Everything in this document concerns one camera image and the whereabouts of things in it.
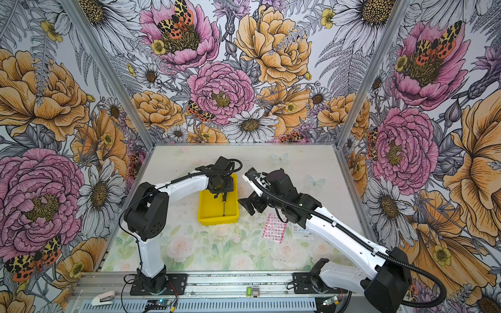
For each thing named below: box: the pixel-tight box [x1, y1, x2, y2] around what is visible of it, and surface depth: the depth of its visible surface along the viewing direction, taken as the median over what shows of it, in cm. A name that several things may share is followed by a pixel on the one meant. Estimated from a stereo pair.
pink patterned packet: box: [262, 213, 288, 244], surface depth 90 cm
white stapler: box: [91, 290, 116, 306], surface depth 71 cm
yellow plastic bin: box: [197, 172, 240, 227], surface depth 94 cm
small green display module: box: [245, 286, 261, 299], surface depth 72 cm
